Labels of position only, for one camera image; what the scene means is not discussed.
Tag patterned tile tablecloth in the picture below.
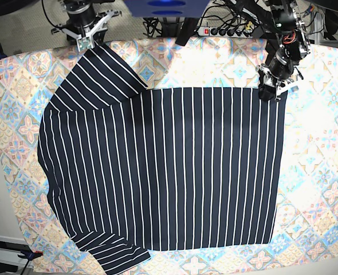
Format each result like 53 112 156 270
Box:
0 38 338 274

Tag blue orange clamp lower left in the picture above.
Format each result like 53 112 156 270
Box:
18 250 44 261

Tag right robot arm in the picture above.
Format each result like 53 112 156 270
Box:
41 1 121 52

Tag white box lower left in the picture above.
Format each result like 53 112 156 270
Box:
0 235 31 267

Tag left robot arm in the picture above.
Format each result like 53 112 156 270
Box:
235 1 310 101

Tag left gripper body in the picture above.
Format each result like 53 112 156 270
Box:
257 50 300 86

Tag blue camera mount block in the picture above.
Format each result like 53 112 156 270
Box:
124 0 210 18

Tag black mount post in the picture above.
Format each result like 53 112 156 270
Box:
175 17 199 46

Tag white power strip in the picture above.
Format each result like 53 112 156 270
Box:
197 26 253 38

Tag navy white striped T-shirt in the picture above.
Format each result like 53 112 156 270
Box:
38 45 287 274

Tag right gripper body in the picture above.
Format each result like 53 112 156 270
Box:
51 10 121 52

